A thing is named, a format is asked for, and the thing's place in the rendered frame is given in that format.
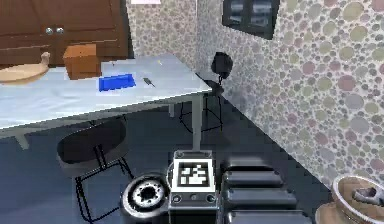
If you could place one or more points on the orange brown box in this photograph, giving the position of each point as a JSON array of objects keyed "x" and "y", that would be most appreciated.
[{"x": 81, "y": 61}]

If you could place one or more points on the tan wooden bowl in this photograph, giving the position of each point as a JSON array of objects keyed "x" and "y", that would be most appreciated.
[{"x": 23, "y": 71}]

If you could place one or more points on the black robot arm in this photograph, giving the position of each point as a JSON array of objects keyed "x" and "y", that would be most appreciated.
[{"x": 233, "y": 196}]

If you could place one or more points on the brown plant pot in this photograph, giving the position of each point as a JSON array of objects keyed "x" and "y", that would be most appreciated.
[{"x": 353, "y": 203}]

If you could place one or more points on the black round stool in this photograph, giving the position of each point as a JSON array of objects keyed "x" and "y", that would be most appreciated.
[{"x": 91, "y": 143}]

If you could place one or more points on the small dark pen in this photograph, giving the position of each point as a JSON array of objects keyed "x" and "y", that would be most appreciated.
[{"x": 148, "y": 81}]

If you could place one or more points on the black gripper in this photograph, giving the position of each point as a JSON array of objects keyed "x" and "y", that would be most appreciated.
[{"x": 145, "y": 197}]

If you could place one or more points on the blue flat box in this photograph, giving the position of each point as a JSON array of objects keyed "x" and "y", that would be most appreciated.
[{"x": 116, "y": 82}]

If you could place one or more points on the white framed picture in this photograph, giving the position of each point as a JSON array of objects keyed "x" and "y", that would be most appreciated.
[{"x": 145, "y": 1}]

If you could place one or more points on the brown wooden cupboard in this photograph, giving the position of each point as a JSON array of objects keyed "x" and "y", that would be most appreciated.
[{"x": 66, "y": 23}]

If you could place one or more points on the dark framed window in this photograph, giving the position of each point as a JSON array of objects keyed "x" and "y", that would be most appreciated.
[{"x": 250, "y": 15}]

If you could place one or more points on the white table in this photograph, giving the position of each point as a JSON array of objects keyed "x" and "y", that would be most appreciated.
[{"x": 66, "y": 96}]

